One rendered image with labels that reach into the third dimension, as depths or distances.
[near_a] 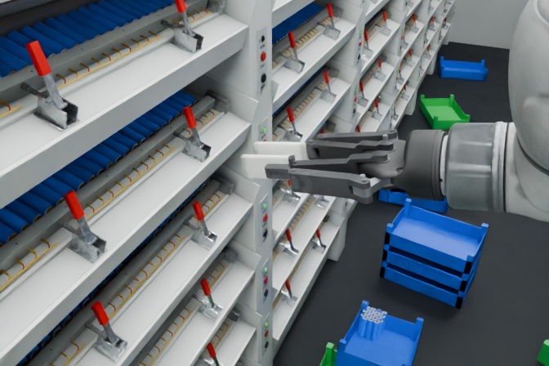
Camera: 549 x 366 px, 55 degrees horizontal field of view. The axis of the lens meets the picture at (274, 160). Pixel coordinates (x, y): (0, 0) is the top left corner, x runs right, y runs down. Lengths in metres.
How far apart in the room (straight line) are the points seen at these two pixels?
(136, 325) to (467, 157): 0.57
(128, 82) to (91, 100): 0.07
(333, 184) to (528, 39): 0.26
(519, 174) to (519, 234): 1.90
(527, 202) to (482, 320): 1.47
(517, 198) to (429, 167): 0.08
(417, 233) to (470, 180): 1.48
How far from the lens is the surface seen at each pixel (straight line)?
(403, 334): 1.86
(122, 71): 0.73
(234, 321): 1.35
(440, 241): 2.00
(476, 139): 0.54
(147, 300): 0.91
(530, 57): 0.38
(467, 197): 0.55
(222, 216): 1.06
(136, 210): 0.78
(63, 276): 0.71
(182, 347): 1.08
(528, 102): 0.40
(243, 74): 0.98
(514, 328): 2.01
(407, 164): 0.55
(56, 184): 0.78
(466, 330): 1.94
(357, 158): 0.58
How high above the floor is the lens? 1.38
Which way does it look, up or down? 31 degrees down
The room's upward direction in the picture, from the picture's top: straight up
